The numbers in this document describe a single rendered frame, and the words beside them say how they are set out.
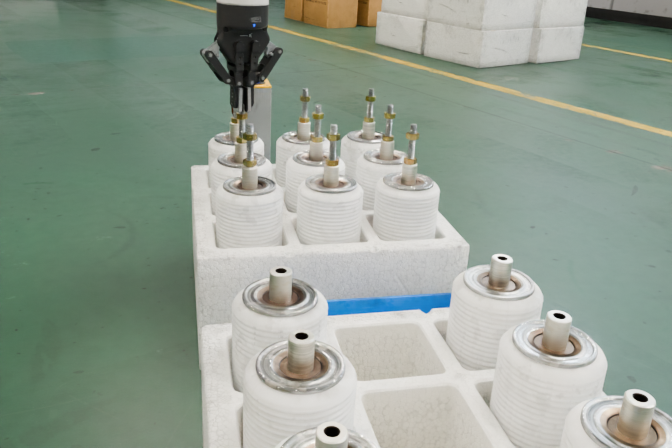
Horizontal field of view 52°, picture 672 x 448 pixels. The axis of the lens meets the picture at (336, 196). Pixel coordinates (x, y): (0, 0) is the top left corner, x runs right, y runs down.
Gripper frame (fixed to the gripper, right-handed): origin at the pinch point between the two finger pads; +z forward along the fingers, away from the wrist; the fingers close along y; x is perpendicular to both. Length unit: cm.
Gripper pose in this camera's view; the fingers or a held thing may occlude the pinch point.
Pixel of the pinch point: (241, 98)
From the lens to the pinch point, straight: 106.8
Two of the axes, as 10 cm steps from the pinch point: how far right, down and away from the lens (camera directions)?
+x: -5.4, -3.3, 7.7
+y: 8.4, -1.5, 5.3
